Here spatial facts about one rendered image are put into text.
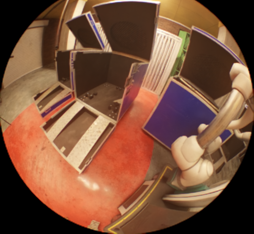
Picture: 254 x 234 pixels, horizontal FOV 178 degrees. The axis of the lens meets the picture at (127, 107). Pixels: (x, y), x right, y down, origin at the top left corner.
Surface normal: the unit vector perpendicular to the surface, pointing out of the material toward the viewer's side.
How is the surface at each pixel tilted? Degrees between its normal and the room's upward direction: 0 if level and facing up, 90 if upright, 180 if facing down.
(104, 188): 0
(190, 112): 90
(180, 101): 90
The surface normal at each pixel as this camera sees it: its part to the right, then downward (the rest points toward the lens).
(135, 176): 0.25, -0.75
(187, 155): -0.81, -0.08
